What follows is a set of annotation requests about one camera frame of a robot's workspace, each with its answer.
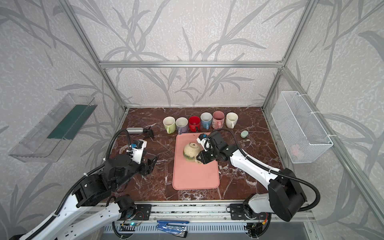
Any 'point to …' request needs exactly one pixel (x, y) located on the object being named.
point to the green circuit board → (131, 224)
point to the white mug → (231, 119)
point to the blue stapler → (176, 228)
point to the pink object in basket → (296, 150)
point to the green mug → (169, 124)
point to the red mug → (194, 122)
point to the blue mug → (206, 118)
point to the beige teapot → (190, 151)
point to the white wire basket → (300, 135)
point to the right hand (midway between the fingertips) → (198, 153)
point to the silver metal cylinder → (135, 130)
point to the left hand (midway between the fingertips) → (156, 151)
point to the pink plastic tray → (189, 175)
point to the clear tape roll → (123, 149)
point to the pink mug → (218, 119)
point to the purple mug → (182, 124)
